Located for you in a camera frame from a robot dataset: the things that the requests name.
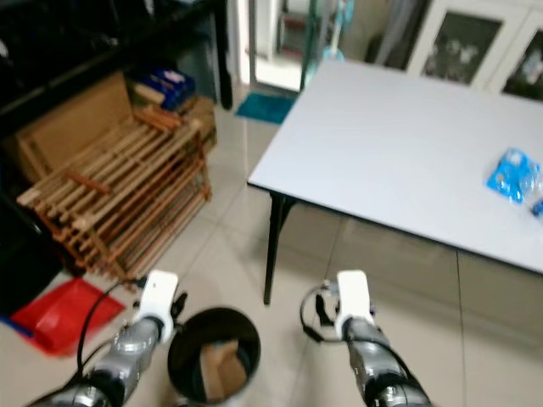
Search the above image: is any white table with black legs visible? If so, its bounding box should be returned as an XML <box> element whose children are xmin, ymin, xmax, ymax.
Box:
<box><xmin>247</xmin><ymin>57</ymin><xmax>543</xmax><ymax>307</ymax></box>

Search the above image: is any black shelf unit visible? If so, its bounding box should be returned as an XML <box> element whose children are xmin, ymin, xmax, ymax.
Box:
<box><xmin>0</xmin><ymin>0</ymin><xmax>235</xmax><ymax>316</ymax></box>

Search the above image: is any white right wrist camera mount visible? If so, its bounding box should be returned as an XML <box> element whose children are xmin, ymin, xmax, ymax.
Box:
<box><xmin>334</xmin><ymin>270</ymin><xmax>377</xmax><ymax>328</ymax></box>

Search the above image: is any blue printed carton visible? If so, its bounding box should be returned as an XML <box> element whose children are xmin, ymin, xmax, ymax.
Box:
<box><xmin>131</xmin><ymin>65</ymin><xmax>197</xmax><ymax>112</ymax></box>

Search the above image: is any red plastic dustpan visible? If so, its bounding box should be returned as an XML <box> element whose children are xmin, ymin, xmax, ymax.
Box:
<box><xmin>12</xmin><ymin>276</ymin><xmax>129</xmax><ymax>358</ymax></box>

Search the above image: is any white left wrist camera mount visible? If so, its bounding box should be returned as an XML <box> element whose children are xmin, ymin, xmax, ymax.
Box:
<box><xmin>137</xmin><ymin>270</ymin><xmax>181</xmax><ymax>326</ymax></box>

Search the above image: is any wooden slatted rack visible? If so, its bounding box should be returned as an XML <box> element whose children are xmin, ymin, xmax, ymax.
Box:
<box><xmin>16</xmin><ymin>105</ymin><xmax>214</xmax><ymax>287</ymax></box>

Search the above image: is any blue Twiggies snack bag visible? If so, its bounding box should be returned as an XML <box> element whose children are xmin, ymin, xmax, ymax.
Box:
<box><xmin>485</xmin><ymin>147</ymin><xmax>543</xmax><ymax>205</ymax></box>

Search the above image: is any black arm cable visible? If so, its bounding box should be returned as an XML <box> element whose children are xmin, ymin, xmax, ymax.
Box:
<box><xmin>299</xmin><ymin>281</ymin><xmax>340</xmax><ymax>345</ymax></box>
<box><xmin>75</xmin><ymin>279</ymin><xmax>147</xmax><ymax>393</ymax></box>

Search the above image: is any brown cardboard box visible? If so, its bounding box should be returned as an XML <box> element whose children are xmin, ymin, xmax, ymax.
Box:
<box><xmin>12</xmin><ymin>71</ymin><xmax>138</xmax><ymax>184</ymax></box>

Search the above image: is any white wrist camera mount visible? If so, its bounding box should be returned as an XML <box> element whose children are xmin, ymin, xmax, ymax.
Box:
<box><xmin>334</xmin><ymin>270</ymin><xmax>377</xmax><ymax>328</ymax></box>
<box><xmin>137</xmin><ymin>270</ymin><xmax>181</xmax><ymax>326</ymax></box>

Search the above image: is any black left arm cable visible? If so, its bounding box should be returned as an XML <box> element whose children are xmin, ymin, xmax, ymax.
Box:
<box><xmin>75</xmin><ymin>279</ymin><xmax>147</xmax><ymax>393</ymax></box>

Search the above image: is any brown cardboard piece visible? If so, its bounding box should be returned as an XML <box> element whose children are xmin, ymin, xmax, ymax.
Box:
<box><xmin>201</xmin><ymin>339</ymin><xmax>248</xmax><ymax>402</ymax></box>

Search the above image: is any teal floor mat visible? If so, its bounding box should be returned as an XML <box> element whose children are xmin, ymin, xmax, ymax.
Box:
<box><xmin>235</xmin><ymin>91</ymin><xmax>299</xmax><ymax>126</ymax></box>

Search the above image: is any black round rubbish bin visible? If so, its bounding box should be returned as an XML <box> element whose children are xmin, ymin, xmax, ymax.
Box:
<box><xmin>167</xmin><ymin>306</ymin><xmax>263</xmax><ymax>405</ymax></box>

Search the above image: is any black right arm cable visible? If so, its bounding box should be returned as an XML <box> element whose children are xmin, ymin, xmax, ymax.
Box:
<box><xmin>299</xmin><ymin>281</ymin><xmax>340</xmax><ymax>345</ymax></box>

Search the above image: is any white glass-door cabinet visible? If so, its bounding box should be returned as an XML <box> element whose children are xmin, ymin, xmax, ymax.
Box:
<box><xmin>406</xmin><ymin>0</ymin><xmax>543</xmax><ymax>103</ymax></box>

